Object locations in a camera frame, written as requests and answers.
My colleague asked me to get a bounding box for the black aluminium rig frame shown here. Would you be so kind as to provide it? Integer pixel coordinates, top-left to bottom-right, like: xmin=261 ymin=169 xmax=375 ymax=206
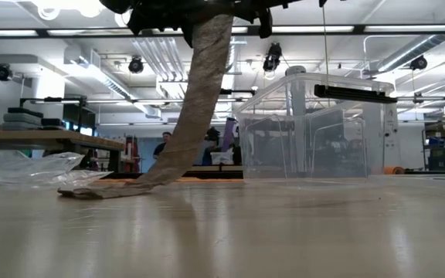
xmin=102 ymin=169 xmax=245 ymax=180

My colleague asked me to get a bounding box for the thin hanging cord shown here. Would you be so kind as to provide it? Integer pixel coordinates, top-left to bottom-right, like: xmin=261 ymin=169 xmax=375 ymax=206
xmin=321 ymin=5 xmax=330 ymax=109

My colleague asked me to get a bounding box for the clear plastic bag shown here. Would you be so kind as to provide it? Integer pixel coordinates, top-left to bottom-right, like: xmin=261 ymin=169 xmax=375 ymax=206
xmin=0 ymin=149 xmax=114 ymax=189

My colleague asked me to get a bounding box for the orange elastic bandage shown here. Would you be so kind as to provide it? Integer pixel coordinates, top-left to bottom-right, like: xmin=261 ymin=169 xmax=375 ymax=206
xmin=90 ymin=165 xmax=406 ymax=185

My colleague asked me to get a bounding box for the person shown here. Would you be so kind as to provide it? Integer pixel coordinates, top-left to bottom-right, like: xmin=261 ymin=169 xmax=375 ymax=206
xmin=152 ymin=131 xmax=173 ymax=160

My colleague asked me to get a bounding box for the clear plastic storage box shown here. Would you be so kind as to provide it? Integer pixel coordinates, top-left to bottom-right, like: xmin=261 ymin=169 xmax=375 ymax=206
xmin=233 ymin=72 xmax=399 ymax=181

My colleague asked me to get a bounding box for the brown elastic bandage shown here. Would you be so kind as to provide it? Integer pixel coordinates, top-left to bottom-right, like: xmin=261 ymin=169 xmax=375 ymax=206
xmin=57 ymin=14 xmax=234 ymax=201

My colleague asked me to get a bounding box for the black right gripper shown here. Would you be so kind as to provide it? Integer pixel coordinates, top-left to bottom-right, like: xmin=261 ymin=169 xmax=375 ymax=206
xmin=233 ymin=0 xmax=297 ymax=39

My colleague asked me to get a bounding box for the stack of grey pads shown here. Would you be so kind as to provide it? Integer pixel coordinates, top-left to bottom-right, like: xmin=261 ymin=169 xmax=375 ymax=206
xmin=0 ymin=107 xmax=66 ymax=131

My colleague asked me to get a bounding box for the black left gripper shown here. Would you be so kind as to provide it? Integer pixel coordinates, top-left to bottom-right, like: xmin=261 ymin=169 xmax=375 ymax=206
xmin=127 ymin=0 xmax=208 ymax=48

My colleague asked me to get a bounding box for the white plastic bin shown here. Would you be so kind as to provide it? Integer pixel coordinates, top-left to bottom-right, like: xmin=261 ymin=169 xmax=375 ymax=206
xmin=209 ymin=151 xmax=234 ymax=166

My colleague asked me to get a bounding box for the black ceiling spotlight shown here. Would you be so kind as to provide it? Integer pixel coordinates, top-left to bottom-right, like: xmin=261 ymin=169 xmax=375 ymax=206
xmin=263 ymin=42 xmax=284 ymax=73
xmin=0 ymin=63 xmax=13 ymax=83
xmin=127 ymin=56 xmax=145 ymax=75
xmin=409 ymin=55 xmax=429 ymax=72

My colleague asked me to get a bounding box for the wooden top workbench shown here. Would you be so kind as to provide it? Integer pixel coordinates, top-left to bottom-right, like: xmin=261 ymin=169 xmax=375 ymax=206
xmin=0 ymin=129 xmax=126 ymax=152

